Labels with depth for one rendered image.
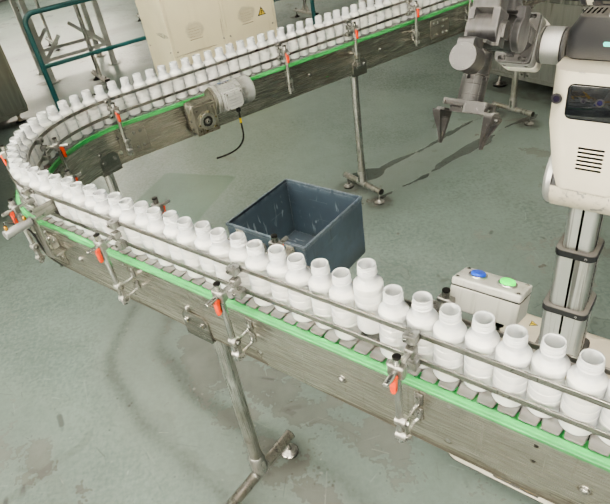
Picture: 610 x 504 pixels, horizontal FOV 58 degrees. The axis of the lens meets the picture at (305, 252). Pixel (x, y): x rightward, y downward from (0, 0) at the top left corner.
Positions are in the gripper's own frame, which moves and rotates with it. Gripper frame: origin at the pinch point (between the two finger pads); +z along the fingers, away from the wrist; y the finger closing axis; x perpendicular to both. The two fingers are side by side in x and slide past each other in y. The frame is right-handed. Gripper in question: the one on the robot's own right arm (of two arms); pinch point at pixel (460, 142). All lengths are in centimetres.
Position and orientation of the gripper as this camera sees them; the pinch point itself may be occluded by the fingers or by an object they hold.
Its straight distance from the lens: 132.2
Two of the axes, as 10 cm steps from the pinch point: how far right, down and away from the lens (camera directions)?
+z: -1.6, 9.6, 2.5
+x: 6.0, -1.1, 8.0
